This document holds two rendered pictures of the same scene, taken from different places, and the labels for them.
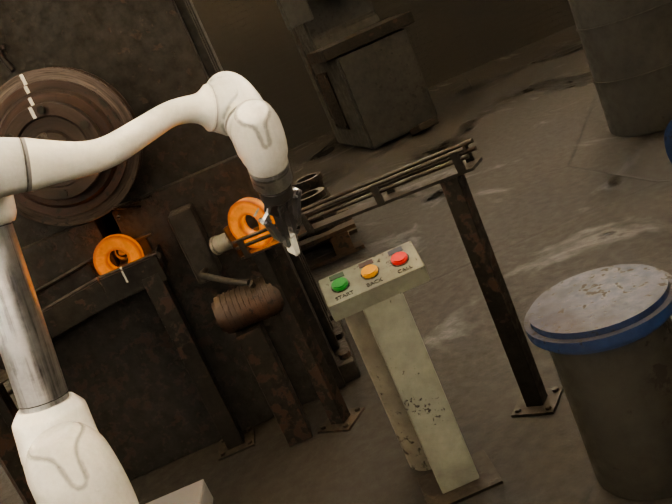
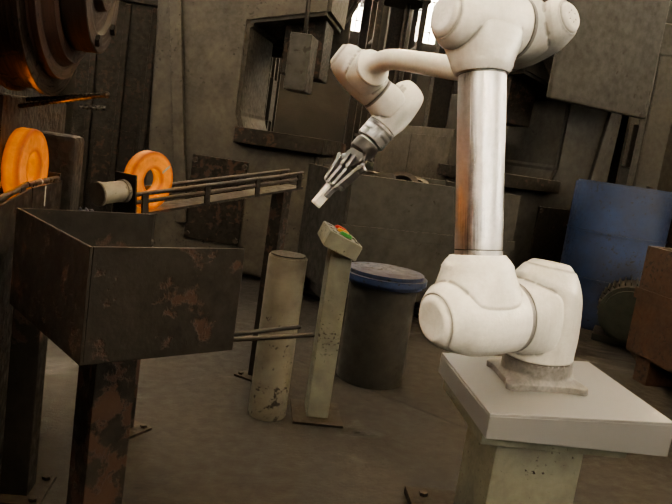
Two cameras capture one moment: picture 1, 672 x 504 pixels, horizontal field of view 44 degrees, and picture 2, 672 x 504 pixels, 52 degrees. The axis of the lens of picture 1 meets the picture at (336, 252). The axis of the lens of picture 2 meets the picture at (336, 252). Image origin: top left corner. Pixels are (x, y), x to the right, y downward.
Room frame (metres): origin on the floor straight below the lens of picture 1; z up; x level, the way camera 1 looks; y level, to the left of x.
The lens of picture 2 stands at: (2.10, 2.06, 0.87)
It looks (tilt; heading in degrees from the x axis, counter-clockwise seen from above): 9 degrees down; 263
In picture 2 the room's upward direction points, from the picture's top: 8 degrees clockwise
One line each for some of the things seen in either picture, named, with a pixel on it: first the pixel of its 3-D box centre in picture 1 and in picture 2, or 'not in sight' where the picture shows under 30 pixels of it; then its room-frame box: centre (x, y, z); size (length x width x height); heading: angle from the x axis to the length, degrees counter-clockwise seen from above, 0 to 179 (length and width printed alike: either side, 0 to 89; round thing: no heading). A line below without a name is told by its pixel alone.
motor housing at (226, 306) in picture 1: (277, 359); not in sight; (2.43, 0.30, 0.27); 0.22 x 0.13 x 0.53; 90
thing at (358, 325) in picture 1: (395, 376); (277, 335); (1.99, -0.01, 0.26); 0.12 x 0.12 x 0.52
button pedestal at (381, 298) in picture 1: (415, 378); (329, 322); (1.83, -0.05, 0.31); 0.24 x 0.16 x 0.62; 90
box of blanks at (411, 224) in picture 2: not in sight; (396, 238); (1.29, -1.83, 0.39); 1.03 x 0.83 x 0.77; 15
